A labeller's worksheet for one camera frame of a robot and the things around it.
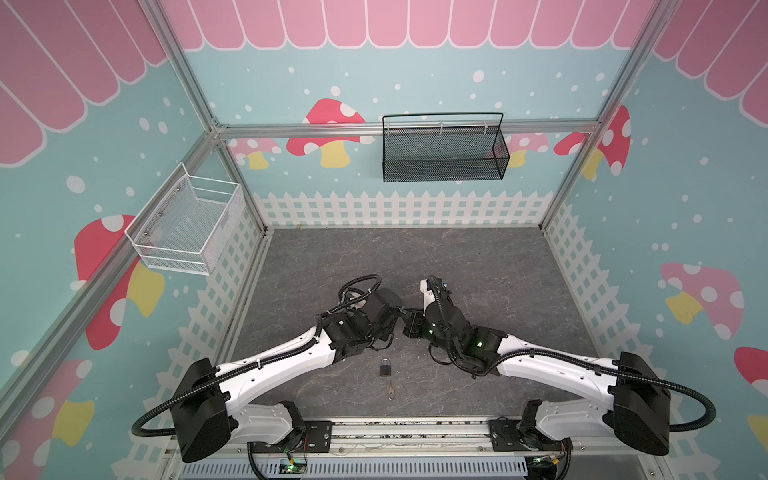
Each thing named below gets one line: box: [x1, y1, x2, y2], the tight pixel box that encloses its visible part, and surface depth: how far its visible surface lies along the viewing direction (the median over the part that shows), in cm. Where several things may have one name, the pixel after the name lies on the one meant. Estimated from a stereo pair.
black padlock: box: [379, 358, 391, 377], surface depth 87 cm
